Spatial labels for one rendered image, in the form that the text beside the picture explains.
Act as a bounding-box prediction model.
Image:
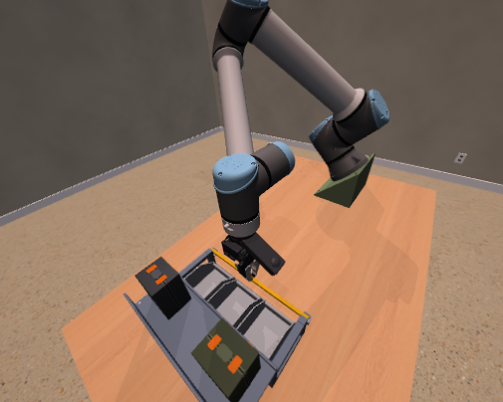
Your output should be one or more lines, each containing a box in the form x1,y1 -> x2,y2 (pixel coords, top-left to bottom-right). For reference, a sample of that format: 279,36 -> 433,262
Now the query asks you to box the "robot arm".
212,0 -> 389,276

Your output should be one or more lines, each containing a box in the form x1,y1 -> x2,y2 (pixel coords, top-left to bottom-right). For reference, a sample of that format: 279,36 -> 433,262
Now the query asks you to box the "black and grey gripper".
221,232 -> 260,282

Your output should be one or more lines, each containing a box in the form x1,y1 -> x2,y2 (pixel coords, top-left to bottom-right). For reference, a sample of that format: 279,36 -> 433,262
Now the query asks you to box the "yellow bar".
211,248 -> 309,319

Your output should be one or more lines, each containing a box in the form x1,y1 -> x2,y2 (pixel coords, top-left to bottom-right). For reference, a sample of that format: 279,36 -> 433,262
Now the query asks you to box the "grey metal rack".
124,247 -> 312,402

